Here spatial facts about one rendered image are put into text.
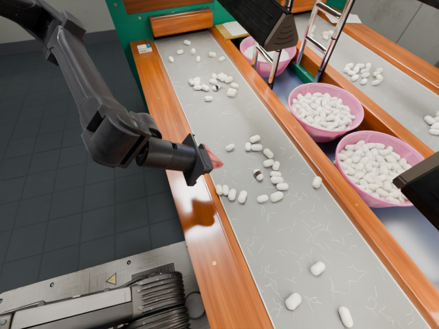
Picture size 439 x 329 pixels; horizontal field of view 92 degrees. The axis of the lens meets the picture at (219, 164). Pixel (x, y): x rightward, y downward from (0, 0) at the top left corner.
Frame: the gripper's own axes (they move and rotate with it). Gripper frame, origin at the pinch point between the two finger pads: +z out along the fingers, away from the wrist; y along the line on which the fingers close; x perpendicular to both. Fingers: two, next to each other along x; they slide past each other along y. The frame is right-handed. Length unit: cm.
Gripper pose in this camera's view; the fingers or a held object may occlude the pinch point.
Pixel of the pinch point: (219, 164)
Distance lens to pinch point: 51.6
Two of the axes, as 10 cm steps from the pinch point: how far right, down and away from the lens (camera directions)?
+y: -3.6, -7.8, 5.2
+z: 7.2, 1.3, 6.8
